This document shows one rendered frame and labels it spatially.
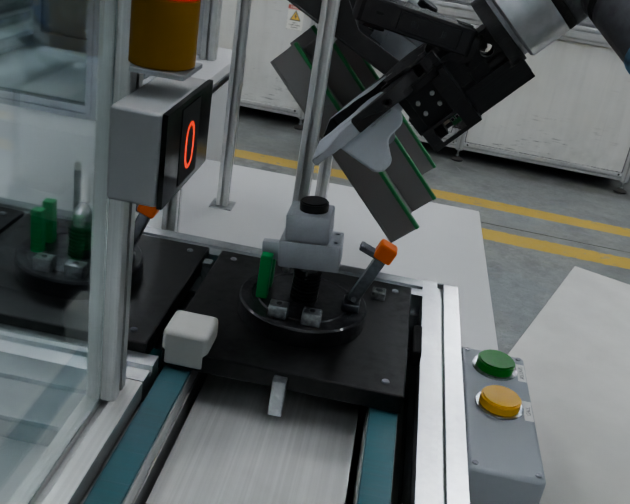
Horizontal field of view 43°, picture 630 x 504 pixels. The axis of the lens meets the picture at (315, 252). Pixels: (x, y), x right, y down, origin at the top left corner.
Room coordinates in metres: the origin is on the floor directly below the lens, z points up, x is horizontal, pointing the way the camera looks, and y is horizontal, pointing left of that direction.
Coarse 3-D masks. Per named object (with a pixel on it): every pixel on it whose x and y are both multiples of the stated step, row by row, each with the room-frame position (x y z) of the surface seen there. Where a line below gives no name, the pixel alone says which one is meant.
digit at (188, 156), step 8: (192, 104) 0.58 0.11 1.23; (200, 104) 0.61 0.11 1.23; (184, 112) 0.56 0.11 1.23; (192, 112) 0.58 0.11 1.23; (184, 120) 0.56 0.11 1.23; (192, 120) 0.59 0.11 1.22; (184, 128) 0.57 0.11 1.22; (192, 128) 0.59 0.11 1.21; (184, 136) 0.57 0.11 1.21; (192, 136) 0.59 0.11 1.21; (184, 144) 0.57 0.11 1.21; (192, 144) 0.59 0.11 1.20; (184, 152) 0.57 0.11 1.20; (192, 152) 0.60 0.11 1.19; (184, 160) 0.57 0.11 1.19; (192, 160) 0.60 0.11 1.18; (184, 168) 0.58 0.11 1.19; (192, 168) 0.60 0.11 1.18; (184, 176) 0.58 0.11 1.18
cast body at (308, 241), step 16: (304, 208) 0.76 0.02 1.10; (320, 208) 0.75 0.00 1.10; (288, 224) 0.75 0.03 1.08; (304, 224) 0.75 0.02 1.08; (320, 224) 0.74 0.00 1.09; (272, 240) 0.77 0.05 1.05; (288, 240) 0.75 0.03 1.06; (304, 240) 0.75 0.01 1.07; (320, 240) 0.74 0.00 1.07; (336, 240) 0.76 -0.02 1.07; (288, 256) 0.75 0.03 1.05; (304, 256) 0.75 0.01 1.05; (320, 256) 0.74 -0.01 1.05; (336, 256) 0.74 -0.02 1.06; (336, 272) 0.74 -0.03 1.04
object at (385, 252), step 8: (384, 240) 0.77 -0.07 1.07; (360, 248) 0.76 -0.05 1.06; (368, 248) 0.76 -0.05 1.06; (376, 248) 0.76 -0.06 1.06; (384, 248) 0.75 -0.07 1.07; (392, 248) 0.76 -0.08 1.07; (376, 256) 0.75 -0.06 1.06; (384, 256) 0.75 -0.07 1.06; (392, 256) 0.75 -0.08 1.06; (376, 264) 0.75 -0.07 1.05; (384, 264) 0.75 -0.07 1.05; (368, 272) 0.76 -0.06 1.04; (376, 272) 0.75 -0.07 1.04; (360, 280) 0.76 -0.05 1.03; (368, 280) 0.76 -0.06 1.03; (352, 288) 0.77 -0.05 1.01; (360, 288) 0.76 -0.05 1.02; (352, 296) 0.76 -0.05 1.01; (360, 296) 0.76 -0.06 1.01
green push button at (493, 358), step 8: (480, 352) 0.75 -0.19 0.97; (488, 352) 0.75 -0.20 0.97; (496, 352) 0.75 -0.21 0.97; (480, 360) 0.73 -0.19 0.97; (488, 360) 0.73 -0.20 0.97; (496, 360) 0.73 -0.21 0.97; (504, 360) 0.74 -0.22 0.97; (512, 360) 0.74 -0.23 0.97; (480, 368) 0.73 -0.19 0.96; (488, 368) 0.72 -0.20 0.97; (496, 368) 0.72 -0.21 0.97; (504, 368) 0.72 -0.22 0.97; (512, 368) 0.72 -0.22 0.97; (496, 376) 0.72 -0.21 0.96; (504, 376) 0.72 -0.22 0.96
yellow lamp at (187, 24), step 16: (144, 0) 0.56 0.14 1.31; (160, 0) 0.56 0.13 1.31; (176, 0) 0.57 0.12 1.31; (192, 0) 0.58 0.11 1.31; (144, 16) 0.56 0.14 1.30; (160, 16) 0.56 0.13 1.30; (176, 16) 0.56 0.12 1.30; (192, 16) 0.57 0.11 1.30; (144, 32) 0.56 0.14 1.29; (160, 32) 0.56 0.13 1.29; (176, 32) 0.57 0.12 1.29; (192, 32) 0.58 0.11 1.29; (144, 48) 0.56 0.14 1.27; (160, 48) 0.56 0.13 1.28; (176, 48) 0.57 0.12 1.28; (192, 48) 0.58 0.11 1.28; (144, 64) 0.56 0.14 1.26; (160, 64) 0.56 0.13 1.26; (176, 64) 0.57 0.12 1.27; (192, 64) 0.58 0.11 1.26
